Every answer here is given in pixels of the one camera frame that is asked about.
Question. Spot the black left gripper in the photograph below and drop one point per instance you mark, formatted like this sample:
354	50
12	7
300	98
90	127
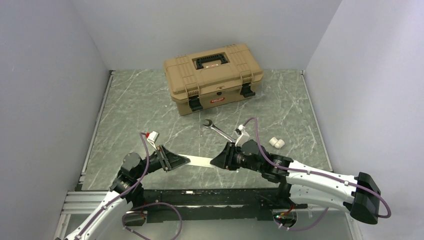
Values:
171	160

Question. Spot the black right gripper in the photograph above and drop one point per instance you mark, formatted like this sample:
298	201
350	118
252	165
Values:
225	159

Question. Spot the white air conditioner remote control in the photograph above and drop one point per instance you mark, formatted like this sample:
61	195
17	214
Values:
198	161

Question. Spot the white pipe elbow fitting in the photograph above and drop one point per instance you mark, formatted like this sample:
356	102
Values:
276	143

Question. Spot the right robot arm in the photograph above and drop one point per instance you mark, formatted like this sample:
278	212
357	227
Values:
299	184

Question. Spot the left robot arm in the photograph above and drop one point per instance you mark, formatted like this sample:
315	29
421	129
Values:
126	194

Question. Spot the silver combination wrench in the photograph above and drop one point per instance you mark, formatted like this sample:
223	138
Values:
207	123

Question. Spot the tan plastic toolbox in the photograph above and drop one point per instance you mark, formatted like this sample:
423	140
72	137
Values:
212	78

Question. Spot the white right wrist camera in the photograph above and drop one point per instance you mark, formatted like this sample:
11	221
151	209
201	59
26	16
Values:
242	135

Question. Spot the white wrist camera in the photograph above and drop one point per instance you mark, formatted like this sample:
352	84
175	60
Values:
152	137
242	135

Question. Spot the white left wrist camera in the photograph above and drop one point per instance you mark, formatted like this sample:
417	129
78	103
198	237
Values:
152	137

